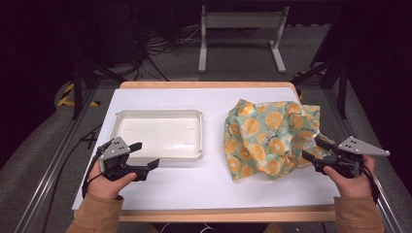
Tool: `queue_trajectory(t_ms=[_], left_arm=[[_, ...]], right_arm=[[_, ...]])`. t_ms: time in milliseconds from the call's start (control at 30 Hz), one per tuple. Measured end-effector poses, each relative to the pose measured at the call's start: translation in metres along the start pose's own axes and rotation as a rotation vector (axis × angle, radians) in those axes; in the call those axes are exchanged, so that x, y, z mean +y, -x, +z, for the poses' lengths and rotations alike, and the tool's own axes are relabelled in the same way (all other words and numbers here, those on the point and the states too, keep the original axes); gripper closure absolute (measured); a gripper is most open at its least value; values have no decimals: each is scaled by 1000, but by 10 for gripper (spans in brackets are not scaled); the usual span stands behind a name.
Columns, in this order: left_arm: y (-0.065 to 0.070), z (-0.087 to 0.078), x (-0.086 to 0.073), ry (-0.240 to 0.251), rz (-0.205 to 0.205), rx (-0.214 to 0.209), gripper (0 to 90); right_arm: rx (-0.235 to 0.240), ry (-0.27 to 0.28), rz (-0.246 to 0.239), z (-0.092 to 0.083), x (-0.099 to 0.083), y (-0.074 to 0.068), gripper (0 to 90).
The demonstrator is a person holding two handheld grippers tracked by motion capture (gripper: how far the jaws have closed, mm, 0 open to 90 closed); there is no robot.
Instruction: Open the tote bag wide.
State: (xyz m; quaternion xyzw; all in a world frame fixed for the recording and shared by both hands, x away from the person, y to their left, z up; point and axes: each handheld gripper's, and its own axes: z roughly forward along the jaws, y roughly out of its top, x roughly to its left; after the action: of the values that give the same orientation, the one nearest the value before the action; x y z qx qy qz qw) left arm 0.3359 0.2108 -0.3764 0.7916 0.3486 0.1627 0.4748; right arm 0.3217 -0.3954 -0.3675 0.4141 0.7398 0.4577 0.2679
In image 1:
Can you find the yellow-black hazard tape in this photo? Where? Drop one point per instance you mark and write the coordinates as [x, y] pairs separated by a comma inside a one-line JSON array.
[[66, 97]]

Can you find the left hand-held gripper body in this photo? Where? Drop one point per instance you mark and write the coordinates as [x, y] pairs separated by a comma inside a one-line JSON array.
[[115, 150]]

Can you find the person's right hand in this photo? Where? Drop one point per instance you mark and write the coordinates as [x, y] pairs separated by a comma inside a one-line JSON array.
[[354, 186]]

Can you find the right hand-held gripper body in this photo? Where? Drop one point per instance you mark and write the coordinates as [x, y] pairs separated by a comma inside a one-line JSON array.
[[354, 149]]

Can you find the aluminium floor rail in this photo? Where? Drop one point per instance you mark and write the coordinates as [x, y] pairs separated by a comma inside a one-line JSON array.
[[385, 200], [51, 168]]

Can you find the person's left hand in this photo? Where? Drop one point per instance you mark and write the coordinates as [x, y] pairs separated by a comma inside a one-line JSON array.
[[105, 187]]

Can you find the grey metal stand frame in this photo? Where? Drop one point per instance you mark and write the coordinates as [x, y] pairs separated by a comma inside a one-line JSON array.
[[243, 21]]

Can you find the white table mat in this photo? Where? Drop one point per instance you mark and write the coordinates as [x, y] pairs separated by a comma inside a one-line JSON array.
[[194, 187]]

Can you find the black tripod stand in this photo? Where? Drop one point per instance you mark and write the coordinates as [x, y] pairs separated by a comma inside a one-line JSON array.
[[79, 81], [340, 77]]

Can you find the white plastic tray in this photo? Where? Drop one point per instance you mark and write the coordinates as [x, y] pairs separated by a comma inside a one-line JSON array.
[[162, 134]]

